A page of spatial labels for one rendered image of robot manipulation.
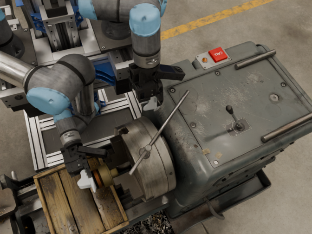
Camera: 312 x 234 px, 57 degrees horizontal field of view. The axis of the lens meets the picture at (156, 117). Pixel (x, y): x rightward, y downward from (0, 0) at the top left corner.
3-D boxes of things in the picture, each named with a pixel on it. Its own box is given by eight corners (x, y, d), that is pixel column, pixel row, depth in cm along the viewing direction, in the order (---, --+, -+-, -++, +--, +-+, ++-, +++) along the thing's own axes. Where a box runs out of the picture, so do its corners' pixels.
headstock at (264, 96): (232, 83, 162) (260, 33, 127) (284, 156, 143) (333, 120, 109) (136, 121, 145) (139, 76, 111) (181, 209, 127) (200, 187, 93)
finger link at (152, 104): (141, 115, 95) (139, 95, 88) (157, 108, 97) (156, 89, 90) (145, 121, 93) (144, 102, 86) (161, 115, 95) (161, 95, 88)
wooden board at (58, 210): (98, 152, 136) (98, 149, 132) (129, 224, 122) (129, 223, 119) (35, 178, 128) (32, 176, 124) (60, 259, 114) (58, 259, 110)
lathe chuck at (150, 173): (130, 130, 133) (138, 107, 103) (159, 194, 126) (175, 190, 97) (112, 138, 130) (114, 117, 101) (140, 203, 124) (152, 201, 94)
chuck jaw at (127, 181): (139, 165, 110) (153, 193, 104) (139, 170, 114) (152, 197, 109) (112, 178, 107) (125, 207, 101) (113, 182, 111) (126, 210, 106)
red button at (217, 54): (219, 49, 122) (220, 46, 120) (226, 60, 120) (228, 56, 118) (207, 53, 120) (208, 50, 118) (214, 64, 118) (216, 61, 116)
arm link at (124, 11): (122, -17, 79) (118, 3, 72) (162, -12, 80) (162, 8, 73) (122, 10, 85) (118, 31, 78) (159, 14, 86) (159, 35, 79)
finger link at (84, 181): (82, 197, 105) (74, 175, 108) (98, 191, 106) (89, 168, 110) (81, 195, 102) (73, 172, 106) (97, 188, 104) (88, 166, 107)
